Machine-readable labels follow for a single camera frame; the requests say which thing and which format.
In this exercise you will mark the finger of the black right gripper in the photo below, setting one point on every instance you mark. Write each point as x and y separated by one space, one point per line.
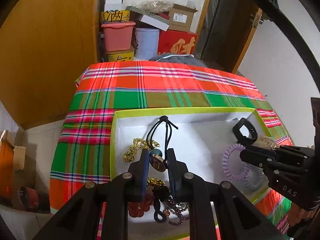
294 150
268 159

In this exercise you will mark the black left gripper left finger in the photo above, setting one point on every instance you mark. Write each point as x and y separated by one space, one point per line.
100 207

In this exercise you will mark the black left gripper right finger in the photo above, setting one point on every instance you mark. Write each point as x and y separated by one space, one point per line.
216 211

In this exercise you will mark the black hair tie pink charm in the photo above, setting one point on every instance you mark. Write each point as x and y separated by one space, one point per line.
158 154

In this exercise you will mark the beige gold hair claw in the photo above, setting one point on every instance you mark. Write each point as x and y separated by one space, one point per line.
266 142

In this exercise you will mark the black smart band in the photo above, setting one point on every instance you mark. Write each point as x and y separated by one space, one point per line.
245 132

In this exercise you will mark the person's right hand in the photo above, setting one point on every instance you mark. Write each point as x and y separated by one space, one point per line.
296 214

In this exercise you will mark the plaid red green tablecloth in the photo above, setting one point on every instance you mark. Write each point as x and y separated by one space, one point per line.
83 150

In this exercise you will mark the white tray yellow rim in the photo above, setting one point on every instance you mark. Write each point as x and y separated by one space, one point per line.
202 137

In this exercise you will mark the orange cardboard box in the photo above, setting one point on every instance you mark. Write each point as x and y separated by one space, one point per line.
12 159

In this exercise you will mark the grey quilted cushion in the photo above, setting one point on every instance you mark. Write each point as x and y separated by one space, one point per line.
187 59

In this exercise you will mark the dark wooden door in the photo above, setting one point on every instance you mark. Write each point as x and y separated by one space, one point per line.
225 31

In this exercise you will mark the red box gold character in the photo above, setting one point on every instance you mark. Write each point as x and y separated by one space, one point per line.
176 42

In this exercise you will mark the brown cardboard box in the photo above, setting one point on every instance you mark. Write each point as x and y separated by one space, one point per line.
181 17

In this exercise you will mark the yellow round tin lower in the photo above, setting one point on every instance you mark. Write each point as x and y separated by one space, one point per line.
120 56

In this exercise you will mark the yellow round tin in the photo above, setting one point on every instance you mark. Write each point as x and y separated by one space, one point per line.
114 16
120 56

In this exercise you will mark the light blue bucket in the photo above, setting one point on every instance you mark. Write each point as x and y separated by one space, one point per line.
146 43

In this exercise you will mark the wooden wardrobe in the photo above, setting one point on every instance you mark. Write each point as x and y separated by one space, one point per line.
45 46

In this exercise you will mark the pink plastic bin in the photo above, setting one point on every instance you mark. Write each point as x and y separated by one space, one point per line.
118 35

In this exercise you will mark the striped white flat box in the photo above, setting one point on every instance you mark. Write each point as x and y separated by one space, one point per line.
147 17

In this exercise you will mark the clear bag of snacks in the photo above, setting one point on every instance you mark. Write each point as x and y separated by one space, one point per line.
156 6

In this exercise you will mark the yellow round tin upper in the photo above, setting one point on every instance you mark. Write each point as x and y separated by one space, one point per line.
114 16

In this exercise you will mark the white small open box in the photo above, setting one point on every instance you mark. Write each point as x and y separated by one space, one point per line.
113 5

